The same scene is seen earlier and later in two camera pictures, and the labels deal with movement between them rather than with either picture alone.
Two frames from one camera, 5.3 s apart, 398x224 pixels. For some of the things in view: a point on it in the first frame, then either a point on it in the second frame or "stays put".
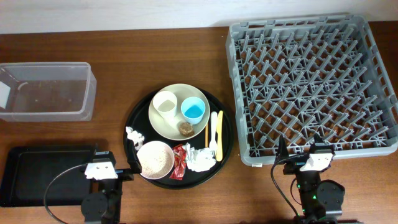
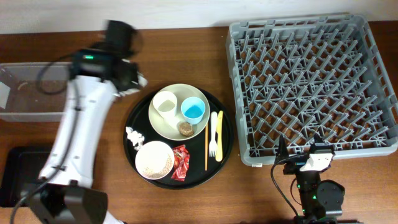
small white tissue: [137, 137] stays put
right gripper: [298, 158] stays put
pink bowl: [156, 159] stays put
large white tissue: [199, 160] to [142, 80]
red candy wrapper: [180, 153] stays put
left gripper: [122, 173] to [127, 78]
